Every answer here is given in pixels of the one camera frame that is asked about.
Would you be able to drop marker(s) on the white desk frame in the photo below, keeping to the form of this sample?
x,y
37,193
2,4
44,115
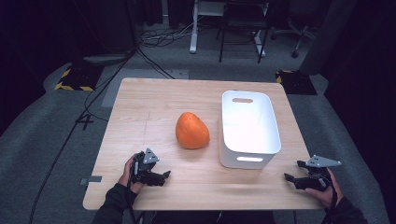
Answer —
x,y
193,31

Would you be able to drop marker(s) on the person's right hand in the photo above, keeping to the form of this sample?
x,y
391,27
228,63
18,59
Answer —
x,y
330,194

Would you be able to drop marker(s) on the office chair wheeled base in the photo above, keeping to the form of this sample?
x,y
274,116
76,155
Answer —
x,y
295,34

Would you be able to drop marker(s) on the black metal chair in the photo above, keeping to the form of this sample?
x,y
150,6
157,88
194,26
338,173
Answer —
x,y
243,28

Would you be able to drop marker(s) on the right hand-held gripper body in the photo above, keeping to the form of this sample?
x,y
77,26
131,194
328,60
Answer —
x,y
316,180

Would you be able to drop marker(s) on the black yellow striped base plate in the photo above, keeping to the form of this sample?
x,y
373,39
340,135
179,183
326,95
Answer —
x,y
295,82
79,77

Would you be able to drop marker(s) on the white plastic bin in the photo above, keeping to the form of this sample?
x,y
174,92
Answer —
x,y
249,130

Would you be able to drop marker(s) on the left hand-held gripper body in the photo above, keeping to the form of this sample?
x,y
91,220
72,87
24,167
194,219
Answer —
x,y
144,166

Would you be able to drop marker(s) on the person's left hand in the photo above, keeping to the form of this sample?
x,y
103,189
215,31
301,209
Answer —
x,y
125,174

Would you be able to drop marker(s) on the grey tape strip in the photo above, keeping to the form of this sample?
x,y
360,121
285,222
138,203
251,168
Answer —
x,y
91,179

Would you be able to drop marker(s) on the orange round fruit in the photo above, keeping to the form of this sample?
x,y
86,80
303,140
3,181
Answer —
x,y
191,130

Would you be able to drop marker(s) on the grey curtain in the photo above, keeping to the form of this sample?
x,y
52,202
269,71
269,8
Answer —
x,y
330,34

